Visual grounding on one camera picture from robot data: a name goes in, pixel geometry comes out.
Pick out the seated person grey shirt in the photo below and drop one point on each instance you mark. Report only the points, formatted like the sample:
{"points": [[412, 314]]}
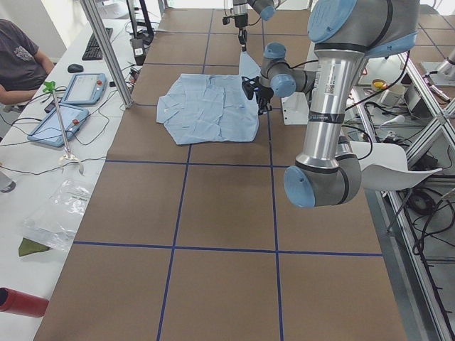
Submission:
{"points": [[24, 66]]}

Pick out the red cylindrical bottle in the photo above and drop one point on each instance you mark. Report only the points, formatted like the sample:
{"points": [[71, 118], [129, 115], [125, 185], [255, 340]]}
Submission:
{"points": [[20, 303]]}

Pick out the far teach pendant tablet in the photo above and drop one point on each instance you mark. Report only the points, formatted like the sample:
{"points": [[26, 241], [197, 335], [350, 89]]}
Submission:
{"points": [[85, 89]]}

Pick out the teach pendant tablet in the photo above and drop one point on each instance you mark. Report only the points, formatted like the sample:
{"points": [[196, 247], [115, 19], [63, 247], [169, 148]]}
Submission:
{"points": [[49, 132], [85, 89]]}

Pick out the black keyboard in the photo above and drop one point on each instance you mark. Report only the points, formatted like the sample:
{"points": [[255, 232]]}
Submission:
{"points": [[92, 50]]}

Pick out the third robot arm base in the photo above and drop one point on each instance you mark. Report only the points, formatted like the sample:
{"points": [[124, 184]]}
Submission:
{"points": [[441, 73]]}

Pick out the black computer mouse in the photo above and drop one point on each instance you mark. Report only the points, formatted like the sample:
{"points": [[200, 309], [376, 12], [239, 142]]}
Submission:
{"points": [[75, 68]]}

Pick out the light blue button shirt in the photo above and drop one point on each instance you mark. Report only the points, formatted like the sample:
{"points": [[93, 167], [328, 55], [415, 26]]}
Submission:
{"points": [[210, 108]]}

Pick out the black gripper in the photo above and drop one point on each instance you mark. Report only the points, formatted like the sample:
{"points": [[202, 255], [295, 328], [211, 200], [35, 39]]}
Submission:
{"points": [[240, 20], [264, 94]]}

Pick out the aluminium frame post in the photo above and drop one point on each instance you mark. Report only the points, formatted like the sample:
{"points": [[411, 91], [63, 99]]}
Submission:
{"points": [[90, 9]]}

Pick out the clear plastic bag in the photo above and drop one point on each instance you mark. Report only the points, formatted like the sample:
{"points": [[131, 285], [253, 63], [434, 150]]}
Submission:
{"points": [[55, 223]]}

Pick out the green cloth piece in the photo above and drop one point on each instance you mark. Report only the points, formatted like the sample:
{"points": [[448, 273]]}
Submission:
{"points": [[28, 247]]}

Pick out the near teach pendant tablet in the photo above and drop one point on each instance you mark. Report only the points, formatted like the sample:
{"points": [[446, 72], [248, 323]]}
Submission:
{"points": [[49, 132]]}

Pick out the metal reacher grabber stick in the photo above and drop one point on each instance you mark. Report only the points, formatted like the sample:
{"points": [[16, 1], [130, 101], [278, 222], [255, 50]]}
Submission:
{"points": [[68, 155]]}

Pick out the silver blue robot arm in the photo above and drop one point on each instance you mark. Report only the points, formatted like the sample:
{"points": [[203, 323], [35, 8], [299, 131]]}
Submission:
{"points": [[345, 34], [238, 12]]}

